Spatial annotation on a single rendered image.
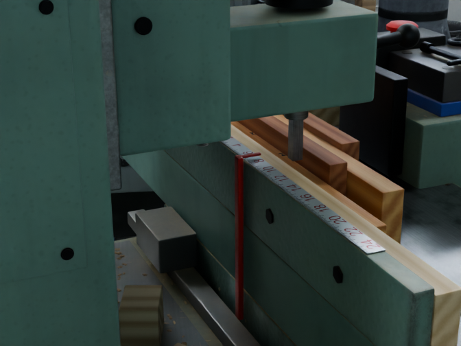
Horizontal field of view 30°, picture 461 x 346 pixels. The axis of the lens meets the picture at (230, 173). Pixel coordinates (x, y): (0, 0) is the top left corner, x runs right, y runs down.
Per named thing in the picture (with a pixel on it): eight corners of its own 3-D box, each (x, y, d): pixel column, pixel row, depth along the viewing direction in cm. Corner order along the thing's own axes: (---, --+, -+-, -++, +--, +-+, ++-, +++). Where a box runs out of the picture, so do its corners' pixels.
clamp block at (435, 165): (537, 197, 81) (549, 106, 78) (418, 222, 76) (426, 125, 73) (442, 149, 94) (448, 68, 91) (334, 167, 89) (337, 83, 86)
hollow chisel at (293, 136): (302, 159, 69) (304, 99, 67) (292, 161, 68) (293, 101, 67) (297, 156, 70) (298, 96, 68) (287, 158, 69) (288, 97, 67)
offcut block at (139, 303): (121, 350, 70) (118, 309, 69) (127, 323, 74) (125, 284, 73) (159, 350, 70) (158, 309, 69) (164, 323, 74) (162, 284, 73)
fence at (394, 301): (429, 370, 50) (436, 287, 48) (405, 377, 50) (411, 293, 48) (124, 100, 101) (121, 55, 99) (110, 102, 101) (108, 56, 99)
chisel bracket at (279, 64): (374, 121, 67) (381, 11, 63) (206, 147, 61) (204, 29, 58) (327, 96, 73) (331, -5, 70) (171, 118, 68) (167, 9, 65)
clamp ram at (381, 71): (456, 165, 80) (465, 70, 77) (388, 177, 77) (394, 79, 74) (400, 136, 88) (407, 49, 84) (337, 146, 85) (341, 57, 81)
